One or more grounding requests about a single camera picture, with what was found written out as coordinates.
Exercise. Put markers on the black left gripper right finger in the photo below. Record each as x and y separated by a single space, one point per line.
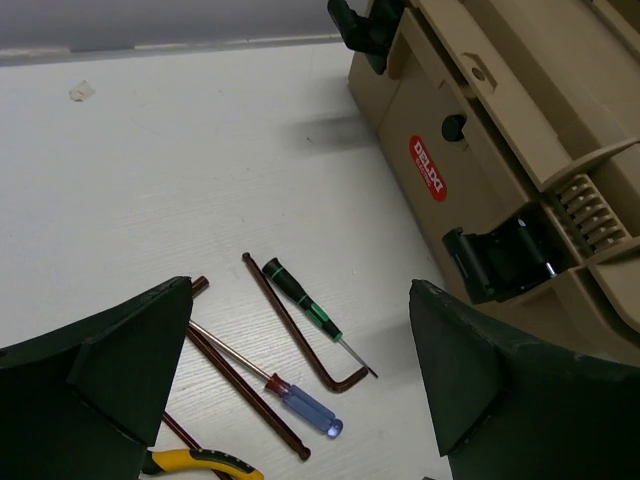
507 405

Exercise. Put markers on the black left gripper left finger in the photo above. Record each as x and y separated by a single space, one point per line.
86 401

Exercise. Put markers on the tan plastic toolbox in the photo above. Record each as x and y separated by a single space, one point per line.
512 128

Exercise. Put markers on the brown hex key under pliers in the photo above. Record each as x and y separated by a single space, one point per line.
189 441

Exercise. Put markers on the yellow black pliers left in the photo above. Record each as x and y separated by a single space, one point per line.
170 461

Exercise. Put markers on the brown long hex key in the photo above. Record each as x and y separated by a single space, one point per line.
259 406

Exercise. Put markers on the green black precision screwdriver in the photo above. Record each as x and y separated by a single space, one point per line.
293 290

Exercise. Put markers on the small tape scrap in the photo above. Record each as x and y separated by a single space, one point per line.
81 92

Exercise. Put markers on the blue red handled screwdriver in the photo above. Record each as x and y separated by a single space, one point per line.
291 396

